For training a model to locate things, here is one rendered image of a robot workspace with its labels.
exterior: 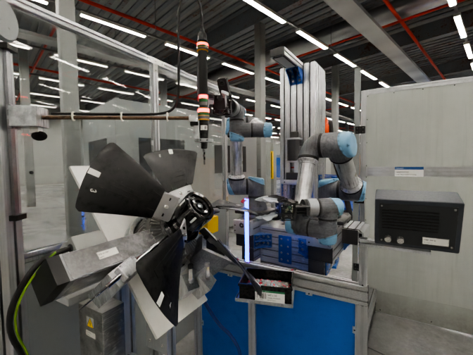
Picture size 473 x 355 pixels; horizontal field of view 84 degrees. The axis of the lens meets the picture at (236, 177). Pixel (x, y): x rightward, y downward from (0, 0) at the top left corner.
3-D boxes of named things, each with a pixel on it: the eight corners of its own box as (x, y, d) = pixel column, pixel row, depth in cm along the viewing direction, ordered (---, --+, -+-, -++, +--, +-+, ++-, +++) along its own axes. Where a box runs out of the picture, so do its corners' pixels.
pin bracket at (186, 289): (167, 287, 94) (181, 275, 90) (178, 282, 98) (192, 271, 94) (173, 303, 91) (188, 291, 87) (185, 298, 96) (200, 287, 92)
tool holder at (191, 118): (188, 141, 96) (188, 114, 95) (190, 143, 103) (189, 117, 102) (213, 141, 97) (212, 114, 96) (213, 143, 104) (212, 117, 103)
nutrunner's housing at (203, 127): (198, 148, 98) (196, 22, 95) (199, 148, 102) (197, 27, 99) (209, 148, 98) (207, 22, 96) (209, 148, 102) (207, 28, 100)
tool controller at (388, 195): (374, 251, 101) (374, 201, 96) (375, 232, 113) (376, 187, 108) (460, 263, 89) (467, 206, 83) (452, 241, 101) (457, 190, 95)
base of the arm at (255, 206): (252, 206, 196) (252, 194, 195) (270, 208, 188) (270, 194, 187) (241, 210, 183) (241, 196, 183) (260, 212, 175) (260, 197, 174)
